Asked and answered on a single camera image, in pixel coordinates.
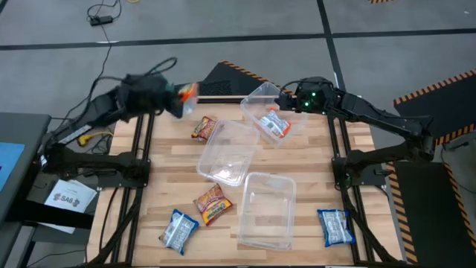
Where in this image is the clear plastic container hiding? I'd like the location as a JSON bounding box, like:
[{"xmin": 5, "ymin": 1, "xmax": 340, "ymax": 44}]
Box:
[
  {"xmin": 196, "ymin": 118, "xmax": 260, "ymax": 188},
  {"xmin": 239, "ymin": 81, "xmax": 309, "ymax": 149},
  {"xmin": 237, "ymin": 171, "xmax": 298, "ymax": 251}
]

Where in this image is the red Maruchan noodle packet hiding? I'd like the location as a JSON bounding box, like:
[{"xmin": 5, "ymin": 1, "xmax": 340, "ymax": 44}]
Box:
[
  {"xmin": 190, "ymin": 115, "xmax": 217, "ymax": 142},
  {"xmin": 193, "ymin": 183, "xmax": 234, "ymax": 227}
]

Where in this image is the white printed paper sheet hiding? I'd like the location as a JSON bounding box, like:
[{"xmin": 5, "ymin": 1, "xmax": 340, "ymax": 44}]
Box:
[{"xmin": 39, "ymin": 179, "xmax": 98, "ymax": 235}]

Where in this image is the long black floor cable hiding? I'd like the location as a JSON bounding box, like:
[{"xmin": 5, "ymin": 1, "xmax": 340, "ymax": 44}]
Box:
[{"xmin": 48, "ymin": 22, "xmax": 115, "ymax": 131}]

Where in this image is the black adapter cable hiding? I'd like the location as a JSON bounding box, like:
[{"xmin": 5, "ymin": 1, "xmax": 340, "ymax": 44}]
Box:
[{"xmin": 86, "ymin": 0, "xmax": 123, "ymax": 19}]

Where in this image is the orange Maruchan noodle packet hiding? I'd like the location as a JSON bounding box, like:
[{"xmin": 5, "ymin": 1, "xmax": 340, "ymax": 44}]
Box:
[
  {"xmin": 258, "ymin": 107, "xmax": 292, "ymax": 139},
  {"xmin": 177, "ymin": 82, "xmax": 200, "ymax": 117}
]

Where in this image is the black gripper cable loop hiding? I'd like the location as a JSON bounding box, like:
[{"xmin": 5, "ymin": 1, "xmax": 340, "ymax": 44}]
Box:
[{"xmin": 143, "ymin": 56, "xmax": 179, "ymax": 78}]

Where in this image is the black power adapter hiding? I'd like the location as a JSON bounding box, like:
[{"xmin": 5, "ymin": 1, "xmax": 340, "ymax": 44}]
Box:
[{"xmin": 89, "ymin": 14, "xmax": 114, "ymax": 27}]

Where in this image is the black hazard-striped floor ramp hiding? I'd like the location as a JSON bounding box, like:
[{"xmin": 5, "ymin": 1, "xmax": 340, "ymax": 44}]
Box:
[{"xmin": 199, "ymin": 59, "xmax": 295, "ymax": 98}]

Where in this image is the blue Maruchan noodle packet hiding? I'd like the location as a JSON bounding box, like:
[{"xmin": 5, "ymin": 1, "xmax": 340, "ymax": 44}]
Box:
[
  {"xmin": 158, "ymin": 208, "xmax": 200, "ymax": 256},
  {"xmin": 316, "ymin": 208, "xmax": 357, "ymax": 248}
]

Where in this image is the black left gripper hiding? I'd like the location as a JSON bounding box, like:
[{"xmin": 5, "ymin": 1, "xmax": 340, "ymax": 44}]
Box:
[{"xmin": 118, "ymin": 73, "xmax": 187, "ymax": 119}]

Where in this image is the grey desk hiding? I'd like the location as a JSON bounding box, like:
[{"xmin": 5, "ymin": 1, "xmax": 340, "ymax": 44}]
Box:
[{"xmin": 0, "ymin": 112, "xmax": 52, "ymax": 268}]

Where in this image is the black aluminium frame rail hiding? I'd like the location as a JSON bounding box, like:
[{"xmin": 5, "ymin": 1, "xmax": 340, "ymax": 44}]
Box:
[
  {"xmin": 327, "ymin": 113, "xmax": 401, "ymax": 266},
  {"xmin": 87, "ymin": 113, "xmax": 144, "ymax": 266},
  {"xmin": 124, "ymin": 113, "xmax": 155, "ymax": 266}
]

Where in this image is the blue panel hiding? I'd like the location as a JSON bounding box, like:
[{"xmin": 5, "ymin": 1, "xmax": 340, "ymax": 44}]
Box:
[{"xmin": 0, "ymin": 141, "xmax": 26, "ymax": 193}]

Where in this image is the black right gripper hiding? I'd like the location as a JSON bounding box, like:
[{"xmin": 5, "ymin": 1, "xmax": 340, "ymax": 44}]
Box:
[{"xmin": 277, "ymin": 77, "xmax": 338, "ymax": 114}]

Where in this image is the black hazard-striped floor mat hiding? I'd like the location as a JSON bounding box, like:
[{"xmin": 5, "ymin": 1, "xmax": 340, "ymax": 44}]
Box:
[
  {"xmin": 385, "ymin": 124, "xmax": 476, "ymax": 266},
  {"xmin": 393, "ymin": 68, "xmax": 476, "ymax": 147}
]

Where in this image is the yellow plug with cable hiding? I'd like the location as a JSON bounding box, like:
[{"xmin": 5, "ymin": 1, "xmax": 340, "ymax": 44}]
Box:
[{"xmin": 77, "ymin": 130, "xmax": 115, "ymax": 147}]

